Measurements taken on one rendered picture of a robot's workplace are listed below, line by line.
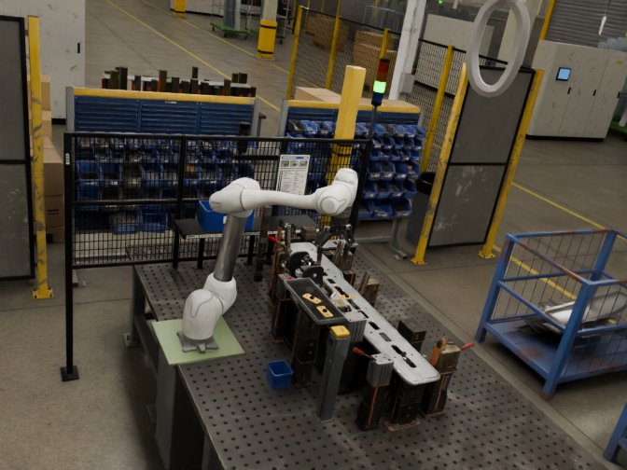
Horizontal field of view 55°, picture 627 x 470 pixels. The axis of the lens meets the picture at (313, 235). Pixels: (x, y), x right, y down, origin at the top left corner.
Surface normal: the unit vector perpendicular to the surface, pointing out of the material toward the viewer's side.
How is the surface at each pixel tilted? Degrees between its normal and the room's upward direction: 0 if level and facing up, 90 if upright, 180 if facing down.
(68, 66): 90
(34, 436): 0
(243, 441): 0
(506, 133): 91
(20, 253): 90
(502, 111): 90
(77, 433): 0
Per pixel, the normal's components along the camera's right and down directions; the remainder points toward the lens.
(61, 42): 0.44, 0.41
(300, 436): 0.15, -0.91
